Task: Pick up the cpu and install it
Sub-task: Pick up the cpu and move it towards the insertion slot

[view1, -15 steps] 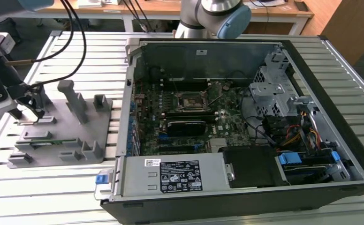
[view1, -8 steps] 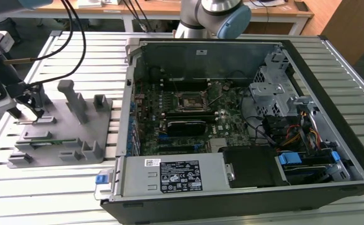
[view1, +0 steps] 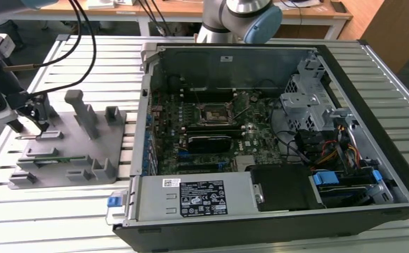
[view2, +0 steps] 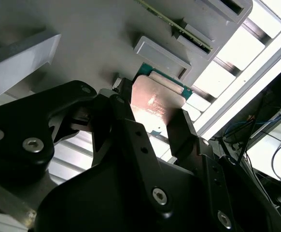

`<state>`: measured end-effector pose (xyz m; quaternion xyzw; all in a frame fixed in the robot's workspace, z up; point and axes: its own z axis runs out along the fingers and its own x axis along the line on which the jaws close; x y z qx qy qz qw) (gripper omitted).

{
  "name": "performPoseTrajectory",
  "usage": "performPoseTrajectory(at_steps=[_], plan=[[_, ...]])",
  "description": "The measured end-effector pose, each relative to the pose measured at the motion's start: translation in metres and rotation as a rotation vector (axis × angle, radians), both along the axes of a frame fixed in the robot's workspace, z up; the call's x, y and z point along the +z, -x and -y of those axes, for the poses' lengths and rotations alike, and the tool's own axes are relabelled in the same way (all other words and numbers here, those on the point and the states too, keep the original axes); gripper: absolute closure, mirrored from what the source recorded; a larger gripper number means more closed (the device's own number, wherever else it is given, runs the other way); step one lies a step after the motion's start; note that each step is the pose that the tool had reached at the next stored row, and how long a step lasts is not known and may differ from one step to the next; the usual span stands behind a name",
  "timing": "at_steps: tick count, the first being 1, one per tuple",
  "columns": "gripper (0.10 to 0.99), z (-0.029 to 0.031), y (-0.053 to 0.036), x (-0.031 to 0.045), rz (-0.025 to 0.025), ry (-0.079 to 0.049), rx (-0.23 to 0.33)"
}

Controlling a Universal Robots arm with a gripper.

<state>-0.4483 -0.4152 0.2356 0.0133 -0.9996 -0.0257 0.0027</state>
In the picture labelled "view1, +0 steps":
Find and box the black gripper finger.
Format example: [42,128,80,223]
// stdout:
[24,91,56,138]
[7,117,26,133]

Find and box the thin metal locking lever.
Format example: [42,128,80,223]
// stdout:
[235,106,254,119]
[191,83,203,106]

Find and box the CPU socket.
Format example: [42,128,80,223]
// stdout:
[198,102,235,123]

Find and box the grey plastic parts rack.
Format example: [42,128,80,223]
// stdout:
[7,89,128,190]

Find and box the green RAM stick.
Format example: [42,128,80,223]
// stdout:
[18,155,87,163]

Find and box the small black mesh bin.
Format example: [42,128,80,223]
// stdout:
[0,18,26,53]

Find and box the white box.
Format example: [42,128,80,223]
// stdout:
[87,0,118,11]

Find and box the grey power supply with label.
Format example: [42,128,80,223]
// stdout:
[127,172,266,221]

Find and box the black RAM slot bank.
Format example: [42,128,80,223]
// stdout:
[186,125,244,138]
[180,88,238,104]

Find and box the black graphics card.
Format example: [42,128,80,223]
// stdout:
[187,134,234,154]

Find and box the black expansion slot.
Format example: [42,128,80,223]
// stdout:
[178,163,235,173]

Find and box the silver chipset heatsink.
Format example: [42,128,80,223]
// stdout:
[235,155,259,171]

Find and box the green motherboard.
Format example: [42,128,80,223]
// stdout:
[148,89,287,176]

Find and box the black open PC case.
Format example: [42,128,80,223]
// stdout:
[112,41,409,253]

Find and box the silver perforated drive cage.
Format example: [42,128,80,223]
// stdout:
[280,59,354,132]

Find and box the blue disk carrier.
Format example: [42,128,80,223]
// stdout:
[312,170,340,188]

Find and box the silver disk bay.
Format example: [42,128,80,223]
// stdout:
[308,168,398,209]

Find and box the wooden cabinet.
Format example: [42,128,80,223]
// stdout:
[338,0,409,77]

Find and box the black arm cable brass end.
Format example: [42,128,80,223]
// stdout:
[3,0,84,71]

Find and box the wooden desk white frame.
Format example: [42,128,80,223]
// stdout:
[138,0,354,40]
[0,0,143,23]

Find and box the coloured wire bundle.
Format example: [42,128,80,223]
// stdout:
[316,125,363,169]

